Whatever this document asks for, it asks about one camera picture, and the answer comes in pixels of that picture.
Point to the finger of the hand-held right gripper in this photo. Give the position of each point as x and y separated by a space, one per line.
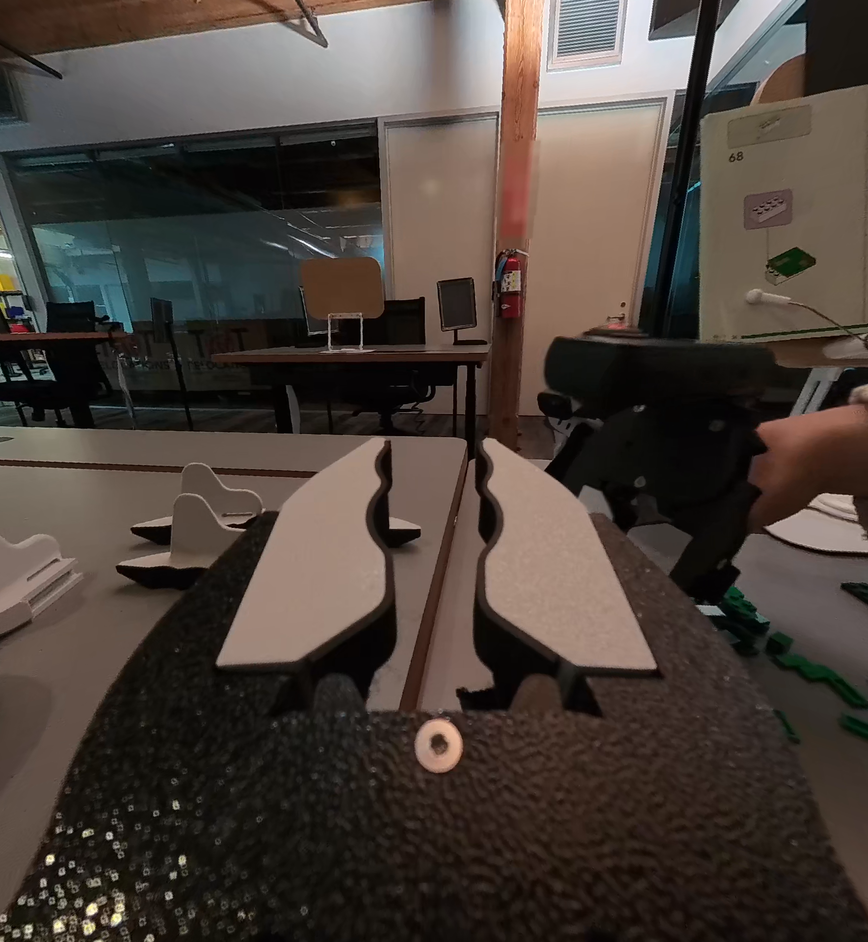
710 563
588 463

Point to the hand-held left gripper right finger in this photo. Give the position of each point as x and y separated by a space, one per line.
559 574

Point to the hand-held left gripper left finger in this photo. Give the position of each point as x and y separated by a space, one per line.
316 567

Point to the green stepped lego plate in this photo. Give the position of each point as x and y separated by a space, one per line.
824 677

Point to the single green lego tile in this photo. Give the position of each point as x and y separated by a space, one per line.
787 726

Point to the lego instruction booklet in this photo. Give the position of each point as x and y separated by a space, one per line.
794 221

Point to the person's right hand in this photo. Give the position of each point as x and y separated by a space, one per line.
809 463

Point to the white door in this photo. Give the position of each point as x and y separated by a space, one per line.
603 213

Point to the booklet stand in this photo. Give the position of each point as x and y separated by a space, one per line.
831 355

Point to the red fire extinguisher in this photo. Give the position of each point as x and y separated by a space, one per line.
509 283

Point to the black pole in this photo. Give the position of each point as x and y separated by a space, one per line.
688 169

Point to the black framed tablet stand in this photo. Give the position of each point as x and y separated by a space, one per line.
456 305

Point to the wooden office desk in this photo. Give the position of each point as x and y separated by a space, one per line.
353 355
36 338

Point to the black office chair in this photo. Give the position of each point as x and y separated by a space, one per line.
73 346
401 324

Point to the brown board on clear stand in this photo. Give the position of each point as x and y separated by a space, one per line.
342 287

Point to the white slotted stand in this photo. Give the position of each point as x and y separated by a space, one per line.
14 574

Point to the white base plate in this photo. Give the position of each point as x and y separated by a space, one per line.
831 531

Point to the wooden post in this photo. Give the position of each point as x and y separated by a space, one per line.
518 147

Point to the wall vent grille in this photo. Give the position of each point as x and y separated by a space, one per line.
587 29

